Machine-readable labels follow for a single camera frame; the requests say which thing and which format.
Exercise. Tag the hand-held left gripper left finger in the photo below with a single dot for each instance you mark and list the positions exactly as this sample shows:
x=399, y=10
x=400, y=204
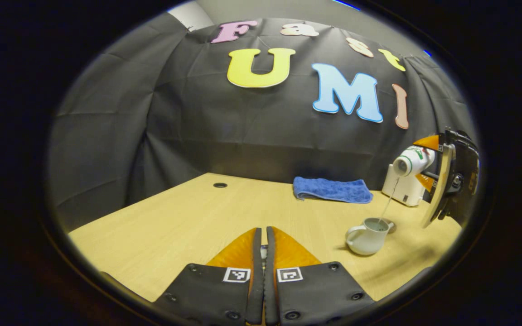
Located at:
x=257, y=280

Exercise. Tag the white toaster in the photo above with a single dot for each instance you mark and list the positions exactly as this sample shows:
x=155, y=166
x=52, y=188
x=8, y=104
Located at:
x=406, y=190

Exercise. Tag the blue folded towel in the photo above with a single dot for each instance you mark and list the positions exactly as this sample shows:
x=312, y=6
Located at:
x=333, y=189

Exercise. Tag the white green-label water bottle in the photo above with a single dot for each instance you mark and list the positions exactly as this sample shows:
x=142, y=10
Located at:
x=413, y=160

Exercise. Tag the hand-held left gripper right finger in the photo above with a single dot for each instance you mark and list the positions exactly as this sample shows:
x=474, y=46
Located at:
x=270, y=290

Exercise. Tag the round tan coaster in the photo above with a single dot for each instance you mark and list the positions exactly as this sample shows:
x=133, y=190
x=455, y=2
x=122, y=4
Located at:
x=390, y=225

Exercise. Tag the black backdrop cloth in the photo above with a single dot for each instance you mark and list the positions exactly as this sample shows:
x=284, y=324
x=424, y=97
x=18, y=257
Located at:
x=197, y=127

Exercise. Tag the white ceramic teacup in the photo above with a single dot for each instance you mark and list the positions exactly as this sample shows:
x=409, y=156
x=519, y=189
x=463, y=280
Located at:
x=365, y=242

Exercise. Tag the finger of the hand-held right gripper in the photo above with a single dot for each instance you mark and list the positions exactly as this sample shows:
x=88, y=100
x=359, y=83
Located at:
x=431, y=142
x=427, y=182

